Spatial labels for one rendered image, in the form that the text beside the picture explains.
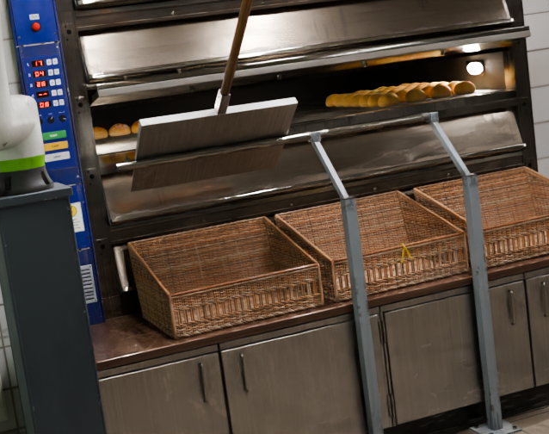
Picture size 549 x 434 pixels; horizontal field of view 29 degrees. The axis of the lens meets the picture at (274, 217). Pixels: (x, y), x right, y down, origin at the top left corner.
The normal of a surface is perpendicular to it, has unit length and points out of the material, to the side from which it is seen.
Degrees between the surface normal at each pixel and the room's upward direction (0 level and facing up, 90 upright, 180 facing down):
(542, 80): 90
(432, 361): 89
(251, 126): 139
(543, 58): 90
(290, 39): 70
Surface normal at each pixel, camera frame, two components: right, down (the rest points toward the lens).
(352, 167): 0.30, -0.25
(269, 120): 0.34, 0.80
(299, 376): 0.37, 0.10
